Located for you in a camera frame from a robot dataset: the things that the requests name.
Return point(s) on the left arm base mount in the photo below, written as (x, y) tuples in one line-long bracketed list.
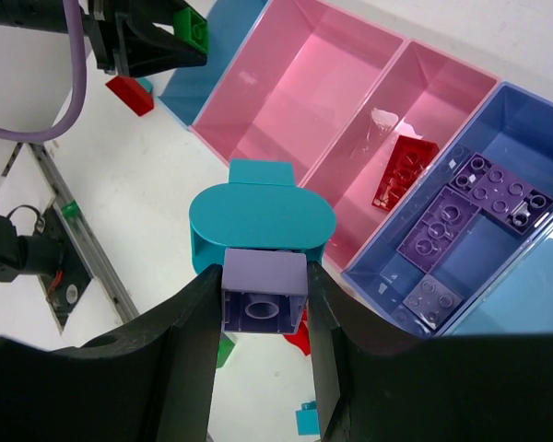
[(49, 254)]

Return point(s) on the green lego brick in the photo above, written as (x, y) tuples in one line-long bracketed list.
[(191, 28)]

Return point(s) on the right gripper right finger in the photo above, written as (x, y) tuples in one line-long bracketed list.
[(376, 382)]

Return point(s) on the large pink bin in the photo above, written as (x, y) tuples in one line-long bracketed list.
[(294, 84)]

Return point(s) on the left light blue bin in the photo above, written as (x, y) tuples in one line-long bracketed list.
[(189, 89)]

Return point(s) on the red lego plate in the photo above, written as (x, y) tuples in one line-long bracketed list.
[(410, 157)]

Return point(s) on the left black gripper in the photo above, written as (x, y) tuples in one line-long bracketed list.
[(144, 49)]

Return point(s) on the lilac flat lego plate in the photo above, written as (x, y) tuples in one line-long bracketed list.
[(432, 302)]

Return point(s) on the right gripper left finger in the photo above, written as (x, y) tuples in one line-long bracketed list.
[(150, 379)]

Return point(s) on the teal rounded lego brick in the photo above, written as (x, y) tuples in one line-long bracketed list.
[(260, 207)]

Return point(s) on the lilac square lego brick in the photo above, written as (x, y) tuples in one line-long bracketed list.
[(263, 291)]

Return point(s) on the right light blue bin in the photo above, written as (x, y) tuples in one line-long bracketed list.
[(520, 301)]

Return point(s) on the small pink bin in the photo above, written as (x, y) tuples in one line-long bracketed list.
[(423, 96)]

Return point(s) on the purple lego plate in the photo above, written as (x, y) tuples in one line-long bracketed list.
[(503, 195)]

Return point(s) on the light blue bin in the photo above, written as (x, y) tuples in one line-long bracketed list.
[(189, 89), (520, 301)]

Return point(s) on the purple blue bin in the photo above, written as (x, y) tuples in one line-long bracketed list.
[(514, 128)]

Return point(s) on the dark purple lego brick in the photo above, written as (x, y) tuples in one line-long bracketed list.
[(437, 230)]

